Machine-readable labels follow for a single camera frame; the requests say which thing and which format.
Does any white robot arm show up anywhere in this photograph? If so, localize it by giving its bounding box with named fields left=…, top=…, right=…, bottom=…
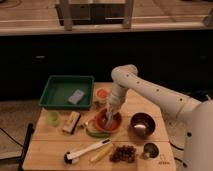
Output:
left=107, top=64, right=213, bottom=171

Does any bunch of dark grapes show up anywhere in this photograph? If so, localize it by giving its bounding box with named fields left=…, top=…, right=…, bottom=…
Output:
left=109, top=145, right=136, bottom=163

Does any green plastic cup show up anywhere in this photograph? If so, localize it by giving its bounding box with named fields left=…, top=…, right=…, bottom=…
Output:
left=46, top=111, right=60, bottom=127

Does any small garlic piece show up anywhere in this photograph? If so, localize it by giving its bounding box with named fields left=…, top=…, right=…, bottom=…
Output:
left=78, top=120, right=94, bottom=129

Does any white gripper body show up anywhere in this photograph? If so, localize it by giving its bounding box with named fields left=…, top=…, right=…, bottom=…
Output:
left=107, top=83, right=128, bottom=109

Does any green plastic tray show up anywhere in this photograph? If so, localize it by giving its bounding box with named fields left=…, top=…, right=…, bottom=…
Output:
left=39, top=75, right=94, bottom=110

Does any grey sponge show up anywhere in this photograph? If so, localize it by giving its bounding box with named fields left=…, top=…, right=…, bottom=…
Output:
left=68, top=89, right=85, bottom=104

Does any yellow corn cob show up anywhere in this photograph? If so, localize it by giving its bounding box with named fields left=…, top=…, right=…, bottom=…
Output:
left=90, top=143, right=113, bottom=163

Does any black cable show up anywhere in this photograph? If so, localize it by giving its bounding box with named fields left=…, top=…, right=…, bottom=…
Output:
left=0, top=127, right=24, bottom=148

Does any small white orange cup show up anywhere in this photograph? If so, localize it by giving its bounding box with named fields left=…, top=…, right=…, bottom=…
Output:
left=95, top=88, right=108, bottom=104

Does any grey towel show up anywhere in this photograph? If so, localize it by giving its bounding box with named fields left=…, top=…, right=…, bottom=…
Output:
left=104, top=104, right=116, bottom=129

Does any red bowl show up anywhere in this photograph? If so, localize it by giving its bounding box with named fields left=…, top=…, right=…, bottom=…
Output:
left=94, top=108, right=122, bottom=133

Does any white black brush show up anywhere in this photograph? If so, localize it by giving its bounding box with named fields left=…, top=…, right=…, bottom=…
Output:
left=64, top=139, right=110, bottom=164

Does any wooden chair frame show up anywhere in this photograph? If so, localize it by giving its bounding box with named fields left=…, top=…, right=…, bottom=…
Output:
left=55, top=0, right=134, bottom=31

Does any dark brown bowl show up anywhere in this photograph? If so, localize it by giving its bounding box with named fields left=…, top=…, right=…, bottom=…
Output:
left=130, top=113, right=156, bottom=138

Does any metal measuring cup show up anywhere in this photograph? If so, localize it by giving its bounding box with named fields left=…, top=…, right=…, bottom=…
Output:
left=141, top=143, right=159, bottom=159

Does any wooden block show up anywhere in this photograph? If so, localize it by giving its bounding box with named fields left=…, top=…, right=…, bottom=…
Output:
left=63, top=111, right=80, bottom=134

